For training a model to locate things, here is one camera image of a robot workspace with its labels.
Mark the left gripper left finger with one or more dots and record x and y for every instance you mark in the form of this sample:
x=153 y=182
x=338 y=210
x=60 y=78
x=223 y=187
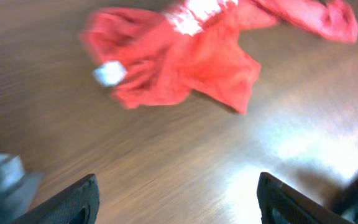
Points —
x=77 y=204

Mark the red orange t-shirt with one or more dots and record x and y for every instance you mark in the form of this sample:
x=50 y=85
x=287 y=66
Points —
x=158 y=58

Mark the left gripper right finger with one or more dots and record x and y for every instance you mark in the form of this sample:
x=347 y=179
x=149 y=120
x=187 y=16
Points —
x=280 y=203

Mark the grey folded garment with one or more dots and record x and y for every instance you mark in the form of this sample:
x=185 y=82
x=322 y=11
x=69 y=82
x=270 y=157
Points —
x=17 y=187

